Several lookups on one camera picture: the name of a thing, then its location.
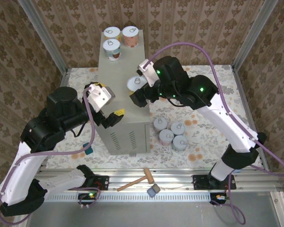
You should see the can with blue brown label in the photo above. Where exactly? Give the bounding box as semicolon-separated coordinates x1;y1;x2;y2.
102;38;122;61

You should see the can with pink floral label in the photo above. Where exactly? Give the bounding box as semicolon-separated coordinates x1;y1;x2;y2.
159;129;175;146

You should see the can with teal label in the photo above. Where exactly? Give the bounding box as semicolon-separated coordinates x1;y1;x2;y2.
170;122;186;137

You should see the can with yellow orange label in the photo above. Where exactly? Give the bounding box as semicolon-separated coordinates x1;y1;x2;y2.
103;26;122;41

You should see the can with salmon label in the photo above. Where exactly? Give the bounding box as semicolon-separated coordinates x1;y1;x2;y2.
122;26;140;49

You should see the can with pale blue label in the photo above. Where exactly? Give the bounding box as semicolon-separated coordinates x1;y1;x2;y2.
172;134;189;153

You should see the grey metal cabinet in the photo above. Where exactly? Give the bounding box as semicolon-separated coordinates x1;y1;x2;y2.
92;29;151;156

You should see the teal foam block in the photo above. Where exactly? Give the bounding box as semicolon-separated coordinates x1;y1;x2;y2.
82;142;94;156

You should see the floral tablecloth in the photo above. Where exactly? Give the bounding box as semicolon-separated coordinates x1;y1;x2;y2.
48;65;263;170

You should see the wooden mallet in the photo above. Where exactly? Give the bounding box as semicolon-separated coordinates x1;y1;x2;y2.
116;168;155;192

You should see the small controller board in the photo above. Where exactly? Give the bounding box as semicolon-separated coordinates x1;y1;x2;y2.
209;192;229;204
78;192;100;201

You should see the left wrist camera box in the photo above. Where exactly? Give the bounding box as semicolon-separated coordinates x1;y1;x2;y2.
84;84;116;113

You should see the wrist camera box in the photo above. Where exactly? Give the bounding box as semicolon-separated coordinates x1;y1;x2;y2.
137;59;161;87
84;84;116;113

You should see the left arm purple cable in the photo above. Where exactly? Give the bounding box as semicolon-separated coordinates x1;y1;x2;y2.
0;86;102;225

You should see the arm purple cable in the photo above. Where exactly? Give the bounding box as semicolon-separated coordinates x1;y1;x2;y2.
0;86;102;225
143;42;284;225

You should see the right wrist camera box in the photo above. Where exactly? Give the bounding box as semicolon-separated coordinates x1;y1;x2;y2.
137;59;161;87

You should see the aluminium side rail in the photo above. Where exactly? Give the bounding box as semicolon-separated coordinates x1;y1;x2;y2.
231;65;270;172
35;68;69;175

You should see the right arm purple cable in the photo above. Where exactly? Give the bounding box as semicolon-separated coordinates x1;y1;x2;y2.
143;42;284;225

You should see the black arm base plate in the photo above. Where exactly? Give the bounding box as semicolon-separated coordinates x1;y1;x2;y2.
92;175;109;191
193;175;237;191

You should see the aluminium corner post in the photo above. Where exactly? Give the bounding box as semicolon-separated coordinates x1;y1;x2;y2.
17;0;70;74
231;0;279;70

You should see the white slotted cable duct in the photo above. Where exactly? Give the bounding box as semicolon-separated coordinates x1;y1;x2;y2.
44;192;228;203

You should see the aluminium front rail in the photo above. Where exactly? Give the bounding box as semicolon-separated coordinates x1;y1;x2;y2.
23;169;284;192

